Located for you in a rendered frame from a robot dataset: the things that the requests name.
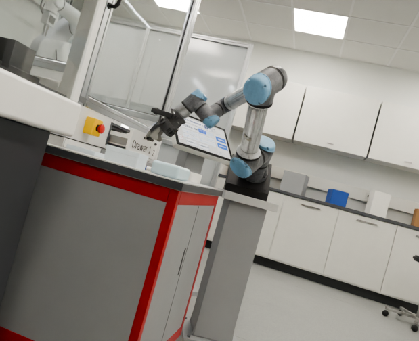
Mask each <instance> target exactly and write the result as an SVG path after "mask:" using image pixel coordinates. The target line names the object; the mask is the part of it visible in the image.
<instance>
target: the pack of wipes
mask: <svg viewBox="0 0 419 341"><path fill-rule="evenodd" d="M151 172H152V173H154V174H157V175H162V176H164V177H168V178H172V179H176V180H180V181H187V180H188V178H189V175H190V170H189V169H186V168H183V167H180V166H177V165H174V164H170V163H167V162H161V161H159V160H154V161H153V163H152V167H151Z"/></svg>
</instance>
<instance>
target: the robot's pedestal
mask: <svg viewBox="0 0 419 341"><path fill-rule="evenodd" d="M218 189H221V188H218ZM221 190H223V194H222V196H221V197H222V198H224V199H223V204H222V207H221V212H220V214H219V219H218V221H217V226H216V229H215V233H214V236H213V240H212V244H211V248H210V251H209V254H208V258H207V261H206V266H205V268H204V273H203V276H202V281H201V283H200V287H199V291H198V295H197V298H196V302H195V305H194V310H193V311H192V315H191V317H190V318H189V317H186V316H185V321H184V324H183V328H182V336H183V340H184V341H237V339H236V336H235V334H234V330H235V326H236V322H237V319H238V315H239V312H240V307H241V304H242V300H243V297H244V293H245V289H246V285H247V282H248V278H249V275H250V270H251V267H252V263H253V260H254V257H255V252H256V249H257V245H258V242H259V238H260V234H261V230H262V227H263V223H264V220H265V215H266V212H267V210H269V211H272V212H277V211H278V206H279V205H277V204H274V203H271V202H268V201H263V200H259V199H256V198H252V197H248V196H244V195H241V194H237V193H234V192H231V191H227V190H224V189H221Z"/></svg>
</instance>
